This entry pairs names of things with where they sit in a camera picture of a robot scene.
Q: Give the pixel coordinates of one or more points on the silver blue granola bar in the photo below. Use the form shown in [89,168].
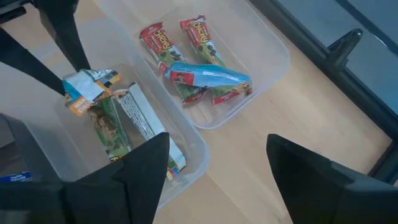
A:
[84,90]

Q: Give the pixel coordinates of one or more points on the black aluminium table frame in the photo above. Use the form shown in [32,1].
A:
[373,109]

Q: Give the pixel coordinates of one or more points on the clear plastic bin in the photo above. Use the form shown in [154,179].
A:
[248,46]
[192,149]

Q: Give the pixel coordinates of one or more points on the red green Chewy bar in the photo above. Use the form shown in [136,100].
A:
[161,46]
[202,40]

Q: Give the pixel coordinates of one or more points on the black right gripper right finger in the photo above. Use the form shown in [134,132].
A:
[317,193]

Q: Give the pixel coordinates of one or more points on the black frame peg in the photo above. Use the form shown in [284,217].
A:
[345,46]

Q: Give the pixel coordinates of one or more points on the green granola bar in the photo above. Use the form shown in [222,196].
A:
[109,130]

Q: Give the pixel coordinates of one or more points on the grey plastic bin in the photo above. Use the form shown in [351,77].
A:
[12,149]

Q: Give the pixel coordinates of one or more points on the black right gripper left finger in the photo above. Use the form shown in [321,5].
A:
[124,193]

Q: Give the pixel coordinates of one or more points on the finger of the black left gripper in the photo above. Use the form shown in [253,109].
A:
[65,34]
[28,59]

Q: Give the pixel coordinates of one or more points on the silver printed granola bar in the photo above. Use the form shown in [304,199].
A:
[140,115]

